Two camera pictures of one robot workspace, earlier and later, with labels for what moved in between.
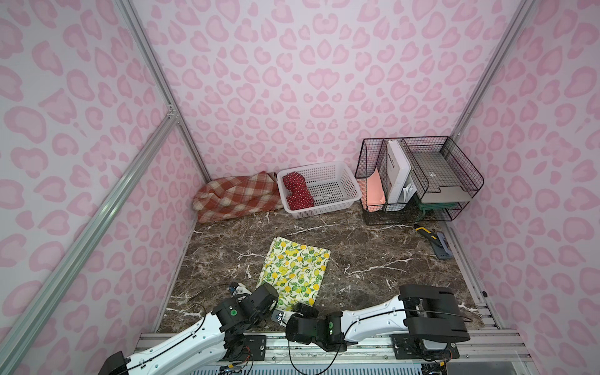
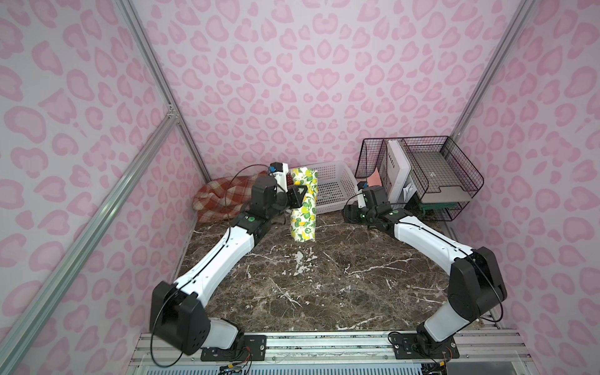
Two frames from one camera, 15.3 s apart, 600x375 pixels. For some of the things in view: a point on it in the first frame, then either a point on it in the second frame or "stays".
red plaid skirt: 227,196 stays
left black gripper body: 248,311 to 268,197
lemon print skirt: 295,269 to 303,219
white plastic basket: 332,184 stays
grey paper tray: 444,183 stays
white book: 398,168 stays
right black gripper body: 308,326 to 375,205
